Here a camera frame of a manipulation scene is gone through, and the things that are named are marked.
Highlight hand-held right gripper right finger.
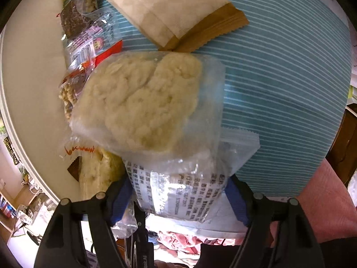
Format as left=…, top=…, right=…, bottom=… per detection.
left=226, top=176, right=327, bottom=268

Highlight pink blanket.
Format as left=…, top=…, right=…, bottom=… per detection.
left=156, top=156, right=357, bottom=257

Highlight red snack packet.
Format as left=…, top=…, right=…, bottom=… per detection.
left=93, top=40, right=124, bottom=68

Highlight brown paper snack packet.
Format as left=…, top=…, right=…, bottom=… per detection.
left=99, top=0, right=250, bottom=53

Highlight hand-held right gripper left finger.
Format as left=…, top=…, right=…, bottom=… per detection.
left=33, top=177, right=134, bottom=268

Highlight wooden shelf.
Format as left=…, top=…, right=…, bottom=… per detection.
left=0, top=184, right=21, bottom=239

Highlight white plastic tray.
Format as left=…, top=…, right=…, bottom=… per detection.
left=0, top=0, right=84, bottom=201

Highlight peanut candy packet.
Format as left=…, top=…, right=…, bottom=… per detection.
left=58, top=64, right=95, bottom=121

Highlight rice bar clear packet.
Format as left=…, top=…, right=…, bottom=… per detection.
left=63, top=142, right=127, bottom=201

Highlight dark wooden furniture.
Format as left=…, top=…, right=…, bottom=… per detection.
left=326, top=105, right=357, bottom=189

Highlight teal striped mat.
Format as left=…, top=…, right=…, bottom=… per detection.
left=96, top=0, right=352, bottom=199

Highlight puffed rice cracker clear bag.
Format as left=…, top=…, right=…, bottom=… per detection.
left=60, top=52, right=261, bottom=224

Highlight chocolate bar clear packet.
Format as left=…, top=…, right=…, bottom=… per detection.
left=56, top=0, right=123, bottom=70

